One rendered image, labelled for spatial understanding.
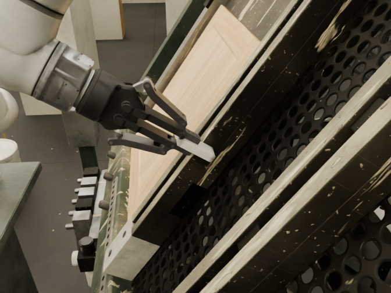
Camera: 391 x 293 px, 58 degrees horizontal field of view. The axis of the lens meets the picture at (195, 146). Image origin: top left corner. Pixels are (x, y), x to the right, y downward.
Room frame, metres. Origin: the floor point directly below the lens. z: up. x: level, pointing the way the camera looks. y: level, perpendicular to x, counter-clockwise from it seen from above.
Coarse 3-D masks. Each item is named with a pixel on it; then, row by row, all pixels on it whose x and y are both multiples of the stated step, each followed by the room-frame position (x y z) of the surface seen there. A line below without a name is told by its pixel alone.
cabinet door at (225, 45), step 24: (216, 24) 1.06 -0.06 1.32; (240, 24) 0.89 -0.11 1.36; (192, 48) 1.14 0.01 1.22; (216, 48) 0.94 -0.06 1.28; (240, 48) 0.79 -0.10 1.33; (192, 72) 1.00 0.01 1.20; (216, 72) 0.83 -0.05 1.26; (168, 96) 1.06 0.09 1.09; (192, 96) 0.87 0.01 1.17; (216, 96) 0.73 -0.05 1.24; (192, 120) 0.77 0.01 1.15; (144, 168) 0.83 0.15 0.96; (144, 192) 0.72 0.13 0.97
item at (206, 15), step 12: (216, 0) 1.17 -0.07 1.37; (228, 0) 1.18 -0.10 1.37; (204, 12) 1.18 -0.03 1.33; (204, 24) 1.17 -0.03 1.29; (192, 36) 1.16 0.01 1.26; (180, 48) 1.18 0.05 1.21; (180, 60) 1.16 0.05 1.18; (168, 72) 1.15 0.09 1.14; (156, 84) 1.18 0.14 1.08; (144, 120) 1.14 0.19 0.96; (132, 132) 1.13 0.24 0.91
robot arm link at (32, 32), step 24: (0, 0) 0.45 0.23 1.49; (24, 0) 0.45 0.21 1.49; (0, 24) 0.44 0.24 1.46; (24, 24) 0.45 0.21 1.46; (48, 24) 0.47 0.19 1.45; (0, 48) 0.43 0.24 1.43; (24, 48) 0.44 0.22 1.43; (48, 48) 0.46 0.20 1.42; (0, 72) 0.43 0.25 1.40; (24, 72) 0.44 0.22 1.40
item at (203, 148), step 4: (180, 140) 0.49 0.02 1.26; (184, 140) 0.49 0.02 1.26; (188, 140) 0.50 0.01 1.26; (184, 144) 0.49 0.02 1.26; (188, 144) 0.49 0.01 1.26; (192, 144) 0.49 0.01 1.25; (196, 144) 0.50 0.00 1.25; (200, 144) 0.51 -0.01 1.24; (204, 144) 0.52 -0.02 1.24; (192, 148) 0.49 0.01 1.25; (196, 148) 0.49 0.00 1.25; (200, 148) 0.50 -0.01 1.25; (204, 148) 0.50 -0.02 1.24; (208, 148) 0.51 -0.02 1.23; (212, 148) 0.52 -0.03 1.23; (200, 152) 0.50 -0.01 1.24; (204, 152) 0.50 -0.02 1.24; (208, 152) 0.50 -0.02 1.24; (212, 152) 0.51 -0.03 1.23; (208, 156) 0.50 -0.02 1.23; (212, 156) 0.50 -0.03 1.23
